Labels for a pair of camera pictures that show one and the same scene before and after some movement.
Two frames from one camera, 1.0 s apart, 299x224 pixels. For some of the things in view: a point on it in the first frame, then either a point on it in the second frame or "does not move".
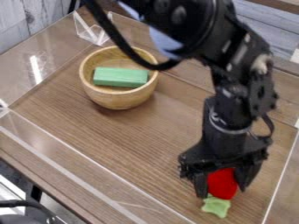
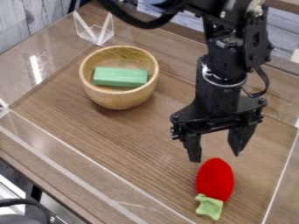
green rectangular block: x=123 y=77 does not move
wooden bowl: x=115 y=81 does not move
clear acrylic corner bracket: x=92 y=33 does not move
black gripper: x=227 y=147 → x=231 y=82
